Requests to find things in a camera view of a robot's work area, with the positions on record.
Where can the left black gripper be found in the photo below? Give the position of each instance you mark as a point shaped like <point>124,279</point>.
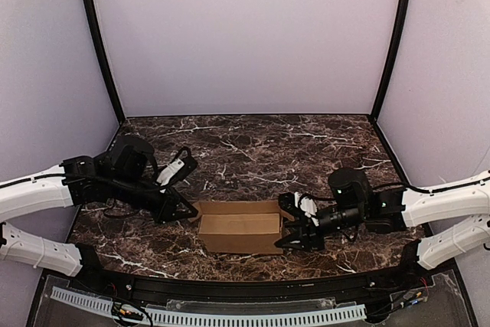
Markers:
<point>168,197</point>

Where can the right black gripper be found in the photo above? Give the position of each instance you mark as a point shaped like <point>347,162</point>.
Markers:
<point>302,223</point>

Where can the brown cardboard paper box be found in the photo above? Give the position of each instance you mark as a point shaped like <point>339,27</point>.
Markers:
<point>240,227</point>

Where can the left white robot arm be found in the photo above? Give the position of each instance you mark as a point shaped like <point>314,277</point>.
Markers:
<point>127,172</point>

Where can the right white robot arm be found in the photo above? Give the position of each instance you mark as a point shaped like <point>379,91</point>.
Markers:
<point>389,208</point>

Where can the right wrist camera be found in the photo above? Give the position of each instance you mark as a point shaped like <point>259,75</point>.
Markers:
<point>299,211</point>

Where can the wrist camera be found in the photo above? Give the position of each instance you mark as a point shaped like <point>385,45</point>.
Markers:
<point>299,211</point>
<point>181,166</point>

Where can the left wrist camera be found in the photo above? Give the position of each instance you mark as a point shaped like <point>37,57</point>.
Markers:
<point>181,166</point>

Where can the white slotted cable duct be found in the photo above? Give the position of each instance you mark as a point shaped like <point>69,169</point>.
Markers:
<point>163,317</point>

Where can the black front rail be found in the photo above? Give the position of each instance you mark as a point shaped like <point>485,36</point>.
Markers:
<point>371,288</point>

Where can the right black frame post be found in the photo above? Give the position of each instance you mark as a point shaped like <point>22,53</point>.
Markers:
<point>392,51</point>

